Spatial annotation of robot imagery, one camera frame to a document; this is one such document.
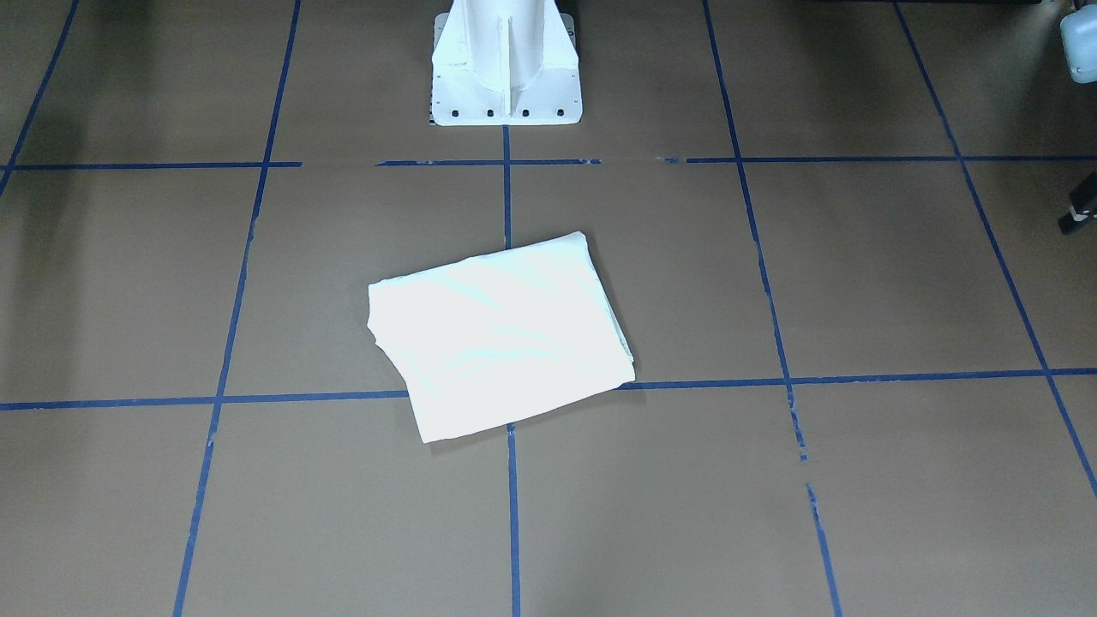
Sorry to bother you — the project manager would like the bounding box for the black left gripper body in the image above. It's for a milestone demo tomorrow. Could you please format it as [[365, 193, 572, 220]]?
[[1058, 171, 1097, 236]]

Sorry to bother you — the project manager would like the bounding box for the cream long-sleeve cat shirt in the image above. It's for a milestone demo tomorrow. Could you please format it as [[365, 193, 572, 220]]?
[[367, 231, 636, 444]]

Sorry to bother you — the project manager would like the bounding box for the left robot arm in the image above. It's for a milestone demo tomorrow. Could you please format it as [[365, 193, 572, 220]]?
[[1058, 1, 1096, 235]]

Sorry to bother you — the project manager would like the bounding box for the white camera mast base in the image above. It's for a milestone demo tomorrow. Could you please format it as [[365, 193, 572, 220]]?
[[429, 1, 584, 128]]

